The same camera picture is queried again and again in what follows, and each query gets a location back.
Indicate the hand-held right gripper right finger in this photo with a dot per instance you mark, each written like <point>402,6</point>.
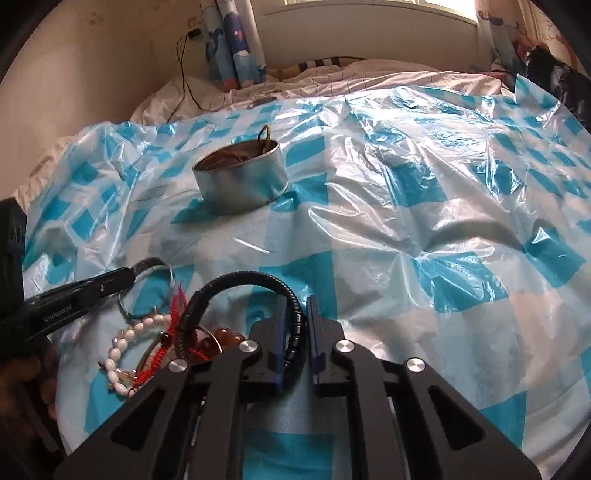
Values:
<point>314,341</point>

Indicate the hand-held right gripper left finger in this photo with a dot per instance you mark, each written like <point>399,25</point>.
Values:
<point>277,350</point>

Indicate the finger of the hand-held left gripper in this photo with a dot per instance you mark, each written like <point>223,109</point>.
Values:
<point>108,280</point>

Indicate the silver metal bangle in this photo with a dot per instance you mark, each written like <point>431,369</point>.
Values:
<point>152,266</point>

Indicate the person's left hand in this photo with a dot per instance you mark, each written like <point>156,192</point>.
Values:
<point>23,401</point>

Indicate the blue checked plastic sheet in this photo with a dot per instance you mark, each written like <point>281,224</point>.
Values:
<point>415,207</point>

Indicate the dark oval object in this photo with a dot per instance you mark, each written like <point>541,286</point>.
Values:
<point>262,102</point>

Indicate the blue printed curtain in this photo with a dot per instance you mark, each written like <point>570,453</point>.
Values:
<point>235,46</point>

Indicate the striped pillow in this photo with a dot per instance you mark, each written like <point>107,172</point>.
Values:
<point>323,62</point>

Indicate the window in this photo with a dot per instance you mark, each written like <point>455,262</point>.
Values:
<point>369,2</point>

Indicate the dark clothes pile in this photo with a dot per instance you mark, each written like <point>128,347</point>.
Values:
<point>554,74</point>

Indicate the pale printed curtain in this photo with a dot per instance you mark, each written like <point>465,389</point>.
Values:
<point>501,32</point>

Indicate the black wall charger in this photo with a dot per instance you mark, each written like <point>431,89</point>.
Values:
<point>195,33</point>

